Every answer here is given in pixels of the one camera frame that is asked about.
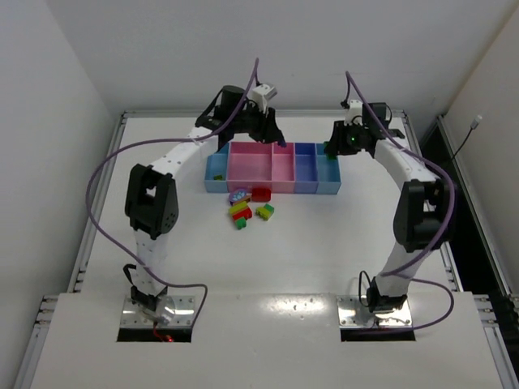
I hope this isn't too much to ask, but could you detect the pink divided tray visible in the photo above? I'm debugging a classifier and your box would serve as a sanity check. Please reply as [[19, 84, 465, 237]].
[[226, 142, 295, 194]]

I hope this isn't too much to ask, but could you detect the multicolour stacked lego block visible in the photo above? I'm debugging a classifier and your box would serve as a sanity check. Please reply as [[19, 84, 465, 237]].
[[229, 202, 252, 220]]

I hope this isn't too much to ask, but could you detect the purple flower lego piece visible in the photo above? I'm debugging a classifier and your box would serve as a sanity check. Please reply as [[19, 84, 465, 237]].
[[229, 188, 251, 206]]

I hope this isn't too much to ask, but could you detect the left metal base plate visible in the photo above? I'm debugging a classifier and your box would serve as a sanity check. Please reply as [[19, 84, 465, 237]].
[[119, 295, 195, 330]]

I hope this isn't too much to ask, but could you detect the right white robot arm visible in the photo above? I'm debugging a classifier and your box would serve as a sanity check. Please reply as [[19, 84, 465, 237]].
[[324, 100, 457, 313]]

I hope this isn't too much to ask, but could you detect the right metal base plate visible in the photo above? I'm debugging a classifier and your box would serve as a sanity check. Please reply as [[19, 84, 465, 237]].
[[337, 295, 413, 330]]

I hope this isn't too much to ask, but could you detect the white front board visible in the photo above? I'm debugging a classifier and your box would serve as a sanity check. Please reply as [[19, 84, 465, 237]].
[[32, 293, 501, 388]]

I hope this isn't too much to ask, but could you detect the left light blue bin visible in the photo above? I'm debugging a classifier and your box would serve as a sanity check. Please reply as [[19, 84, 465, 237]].
[[204, 143, 230, 193]]

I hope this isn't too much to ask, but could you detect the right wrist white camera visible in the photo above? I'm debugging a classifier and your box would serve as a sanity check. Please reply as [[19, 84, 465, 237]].
[[341, 99, 363, 126]]

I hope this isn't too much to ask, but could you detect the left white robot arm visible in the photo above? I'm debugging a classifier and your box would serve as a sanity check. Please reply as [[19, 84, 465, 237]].
[[125, 83, 285, 312]]

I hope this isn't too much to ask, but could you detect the small green lego brick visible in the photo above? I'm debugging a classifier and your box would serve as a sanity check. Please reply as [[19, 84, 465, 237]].
[[234, 217, 247, 230]]

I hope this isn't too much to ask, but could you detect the red round lego piece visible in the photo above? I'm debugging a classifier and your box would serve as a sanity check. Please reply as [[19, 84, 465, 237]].
[[251, 187, 272, 203]]

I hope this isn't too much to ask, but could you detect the right light blue bin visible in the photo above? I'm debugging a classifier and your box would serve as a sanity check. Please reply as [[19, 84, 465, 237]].
[[316, 143, 341, 195]]

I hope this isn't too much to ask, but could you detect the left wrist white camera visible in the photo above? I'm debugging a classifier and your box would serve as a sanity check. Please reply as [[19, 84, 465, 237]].
[[251, 83, 277, 114]]

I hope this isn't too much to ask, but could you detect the black wall cable with plug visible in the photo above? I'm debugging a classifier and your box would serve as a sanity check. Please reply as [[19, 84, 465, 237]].
[[444, 114, 483, 164]]

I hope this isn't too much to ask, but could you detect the wrist white camera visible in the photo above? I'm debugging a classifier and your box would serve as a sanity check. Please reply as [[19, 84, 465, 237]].
[[251, 83, 277, 114], [341, 99, 363, 126]]

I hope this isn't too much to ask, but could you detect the light blue bin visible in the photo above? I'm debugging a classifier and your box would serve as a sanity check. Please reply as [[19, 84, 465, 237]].
[[316, 143, 341, 195], [204, 143, 230, 193]]

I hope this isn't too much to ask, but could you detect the yellow lego brick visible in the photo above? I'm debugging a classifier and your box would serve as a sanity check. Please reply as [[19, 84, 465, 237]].
[[255, 207, 272, 221]]

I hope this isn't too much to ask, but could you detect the metal base plate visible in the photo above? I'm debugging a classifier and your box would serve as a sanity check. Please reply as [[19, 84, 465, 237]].
[[337, 295, 413, 330], [119, 295, 195, 330]]

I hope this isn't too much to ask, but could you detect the periwinkle blue bin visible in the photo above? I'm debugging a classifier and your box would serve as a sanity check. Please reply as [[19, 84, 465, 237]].
[[294, 143, 318, 195]]

